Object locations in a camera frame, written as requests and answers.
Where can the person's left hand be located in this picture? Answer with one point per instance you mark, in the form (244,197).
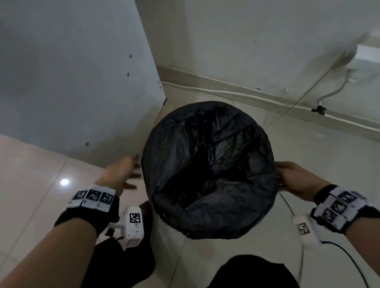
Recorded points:
(116,175)

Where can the person's right hand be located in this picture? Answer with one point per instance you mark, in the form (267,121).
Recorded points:
(303,182)

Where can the person's right thumb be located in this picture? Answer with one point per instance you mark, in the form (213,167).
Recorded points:
(285,188)

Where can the person's left thumb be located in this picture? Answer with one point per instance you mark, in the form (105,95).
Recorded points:
(131,185)

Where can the trash bin with black bag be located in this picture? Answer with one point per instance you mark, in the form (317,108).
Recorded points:
(211,170)

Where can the person's right forearm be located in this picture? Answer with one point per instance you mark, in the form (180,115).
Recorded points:
(379,249)

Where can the person's left forearm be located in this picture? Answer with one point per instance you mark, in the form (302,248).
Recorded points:
(46,266)

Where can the black wristband with marker tags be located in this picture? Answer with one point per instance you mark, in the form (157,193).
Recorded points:
(341,208)
(93,199)

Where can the person's left leg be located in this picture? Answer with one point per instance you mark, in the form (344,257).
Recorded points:
(120,271)

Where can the person's leg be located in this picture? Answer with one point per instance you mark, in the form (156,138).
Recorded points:
(120,271)
(249,276)

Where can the white baseboard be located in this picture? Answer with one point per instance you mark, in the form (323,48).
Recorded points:
(271,102)

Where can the person's right leg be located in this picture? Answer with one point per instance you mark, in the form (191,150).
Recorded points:
(249,276)

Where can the white cabinet panel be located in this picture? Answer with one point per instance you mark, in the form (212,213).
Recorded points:
(60,70)

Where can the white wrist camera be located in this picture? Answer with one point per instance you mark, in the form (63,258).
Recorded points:
(306,233)
(130,226)

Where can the white wall box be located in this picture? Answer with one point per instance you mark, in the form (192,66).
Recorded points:
(372,50)

